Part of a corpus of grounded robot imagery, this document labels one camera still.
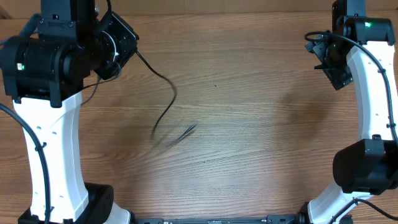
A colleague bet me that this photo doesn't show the black cable silver plugs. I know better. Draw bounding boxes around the black cable silver plugs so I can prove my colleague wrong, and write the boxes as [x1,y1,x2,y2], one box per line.
[136,50,197,147]

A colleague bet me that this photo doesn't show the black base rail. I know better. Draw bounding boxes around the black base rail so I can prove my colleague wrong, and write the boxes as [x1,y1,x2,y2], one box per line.
[134,213,310,224]

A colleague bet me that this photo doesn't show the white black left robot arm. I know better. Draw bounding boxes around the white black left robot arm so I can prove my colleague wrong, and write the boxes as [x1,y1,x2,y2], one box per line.
[1,0,139,224]

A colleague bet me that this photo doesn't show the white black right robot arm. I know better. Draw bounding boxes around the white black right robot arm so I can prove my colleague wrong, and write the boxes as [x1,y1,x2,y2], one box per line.
[289,0,397,223]

